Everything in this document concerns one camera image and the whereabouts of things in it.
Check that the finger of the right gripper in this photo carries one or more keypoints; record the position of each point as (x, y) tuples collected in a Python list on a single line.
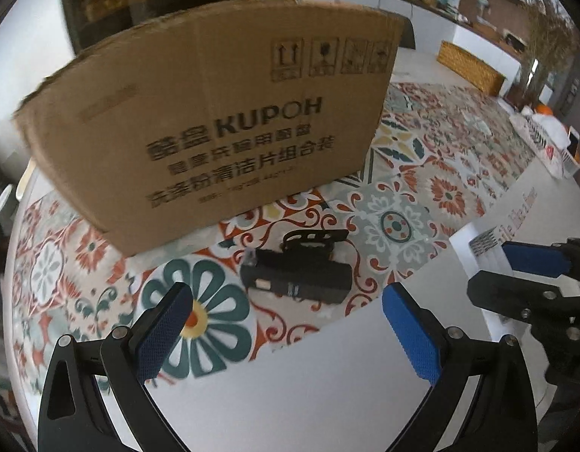
[(537, 304), (551, 261)]

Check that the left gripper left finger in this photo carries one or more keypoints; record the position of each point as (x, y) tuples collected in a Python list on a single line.
[(73, 415)]

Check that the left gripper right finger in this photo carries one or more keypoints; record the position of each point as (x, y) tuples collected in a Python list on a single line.
[(501, 416)]

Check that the white plastic bag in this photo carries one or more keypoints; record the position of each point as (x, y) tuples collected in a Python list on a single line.
[(552, 142)]

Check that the patterned table runner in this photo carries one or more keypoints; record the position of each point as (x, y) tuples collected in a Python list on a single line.
[(442, 157)]

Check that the woven bamboo tissue box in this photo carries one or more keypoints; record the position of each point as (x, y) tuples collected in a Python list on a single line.
[(474, 70)]

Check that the dried flower vase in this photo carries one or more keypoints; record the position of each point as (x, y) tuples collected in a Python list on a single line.
[(552, 42)]

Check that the black rectangular device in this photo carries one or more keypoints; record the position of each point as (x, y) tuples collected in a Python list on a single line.
[(303, 267)]

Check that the dark dining chair right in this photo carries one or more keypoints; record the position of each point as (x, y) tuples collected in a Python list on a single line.
[(407, 39)]

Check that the brown cardboard box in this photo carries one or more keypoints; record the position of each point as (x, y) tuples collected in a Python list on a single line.
[(204, 114)]

